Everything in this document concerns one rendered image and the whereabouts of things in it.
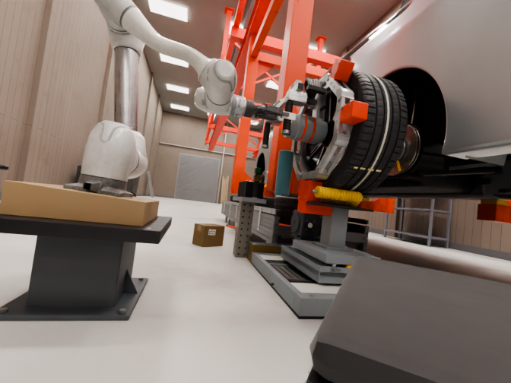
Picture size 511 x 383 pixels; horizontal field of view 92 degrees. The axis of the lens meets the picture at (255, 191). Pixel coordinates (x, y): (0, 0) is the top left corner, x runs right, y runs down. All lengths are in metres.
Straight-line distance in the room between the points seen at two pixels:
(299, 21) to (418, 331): 2.19
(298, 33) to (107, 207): 1.83
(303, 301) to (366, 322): 0.83
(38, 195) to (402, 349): 0.93
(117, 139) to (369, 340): 0.97
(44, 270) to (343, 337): 0.96
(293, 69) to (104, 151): 1.49
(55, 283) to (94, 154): 0.43
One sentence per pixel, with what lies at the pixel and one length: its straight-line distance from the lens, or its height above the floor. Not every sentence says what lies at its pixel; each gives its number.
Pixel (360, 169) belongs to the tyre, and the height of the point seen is 0.63.
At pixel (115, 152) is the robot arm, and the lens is 1.03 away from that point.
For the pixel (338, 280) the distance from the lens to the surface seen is 1.28.
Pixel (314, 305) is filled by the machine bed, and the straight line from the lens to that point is 1.08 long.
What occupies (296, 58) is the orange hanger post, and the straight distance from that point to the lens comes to 2.13.
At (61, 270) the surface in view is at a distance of 1.04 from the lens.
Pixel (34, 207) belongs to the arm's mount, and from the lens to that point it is 0.98.
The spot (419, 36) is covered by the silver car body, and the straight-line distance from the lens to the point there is 1.81.
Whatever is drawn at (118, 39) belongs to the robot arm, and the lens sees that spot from 1.42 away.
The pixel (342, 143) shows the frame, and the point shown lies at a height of 0.73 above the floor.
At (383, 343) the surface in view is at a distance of 0.21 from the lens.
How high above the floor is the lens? 0.42
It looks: 3 degrees up
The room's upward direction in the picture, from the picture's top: 7 degrees clockwise
